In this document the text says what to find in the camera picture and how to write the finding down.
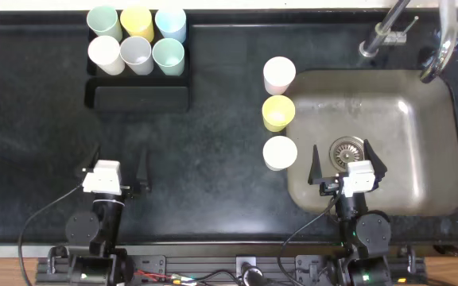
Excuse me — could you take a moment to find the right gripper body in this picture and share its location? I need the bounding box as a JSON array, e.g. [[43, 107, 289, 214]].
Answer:
[[317, 172, 348, 197]]

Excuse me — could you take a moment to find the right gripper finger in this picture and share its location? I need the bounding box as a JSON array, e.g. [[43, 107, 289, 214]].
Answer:
[[363, 138, 389, 180], [307, 144, 324, 186]]

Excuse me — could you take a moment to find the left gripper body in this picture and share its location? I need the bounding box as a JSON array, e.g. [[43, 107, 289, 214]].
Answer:
[[119, 182, 142, 200]]

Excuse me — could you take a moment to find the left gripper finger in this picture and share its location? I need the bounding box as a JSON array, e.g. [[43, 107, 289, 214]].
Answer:
[[76, 142, 103, 178], [135, 146, 153, 196]]

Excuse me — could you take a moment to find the white cup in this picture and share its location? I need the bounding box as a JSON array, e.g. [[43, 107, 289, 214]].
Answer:
[[87, 35, 126, 76], [262, 135, 299, 172]]

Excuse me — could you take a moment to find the yellow cup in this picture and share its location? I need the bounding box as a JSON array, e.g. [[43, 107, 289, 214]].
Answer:
[[261, 95, 297, 133], [119, 5, 156, 43]]

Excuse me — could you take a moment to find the pink cup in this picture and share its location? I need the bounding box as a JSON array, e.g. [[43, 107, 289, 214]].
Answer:
[[262, 56, 297, 96]]

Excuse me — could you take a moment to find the steel sink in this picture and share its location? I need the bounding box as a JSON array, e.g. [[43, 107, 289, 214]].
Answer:
[[285, 69, 458, 218]]

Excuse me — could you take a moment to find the black tray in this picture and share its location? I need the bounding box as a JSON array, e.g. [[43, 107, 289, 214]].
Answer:
[[83, 23, 192, 114]]

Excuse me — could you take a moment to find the grey cup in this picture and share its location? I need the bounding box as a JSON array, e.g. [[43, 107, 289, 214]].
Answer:
[[119, 36, 155, 76]]

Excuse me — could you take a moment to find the green cup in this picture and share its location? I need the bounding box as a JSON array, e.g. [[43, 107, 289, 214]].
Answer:
[[86, 5, 124, 42], [151, 37, 186, 77]]

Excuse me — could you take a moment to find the steel tap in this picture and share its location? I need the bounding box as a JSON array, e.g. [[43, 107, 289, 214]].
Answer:
[[358, 0, 458, 84]]

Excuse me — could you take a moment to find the blue cup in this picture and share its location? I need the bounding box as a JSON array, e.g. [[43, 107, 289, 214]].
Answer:
[[154, 6, 188, 44]]

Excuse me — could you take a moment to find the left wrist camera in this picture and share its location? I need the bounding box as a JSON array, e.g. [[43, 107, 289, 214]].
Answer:
[[81, 160, 123, 196]]

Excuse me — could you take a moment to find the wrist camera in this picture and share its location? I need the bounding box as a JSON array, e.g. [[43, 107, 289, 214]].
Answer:
[[81, 160, 123, 196], [341, 160, 377, 199]]

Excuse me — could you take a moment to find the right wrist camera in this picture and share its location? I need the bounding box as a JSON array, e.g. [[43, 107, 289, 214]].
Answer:
[[341, 160, 377, 199]]

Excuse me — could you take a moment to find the mounting rail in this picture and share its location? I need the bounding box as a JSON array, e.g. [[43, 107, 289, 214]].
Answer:
[[36, 253, 428, 286]]

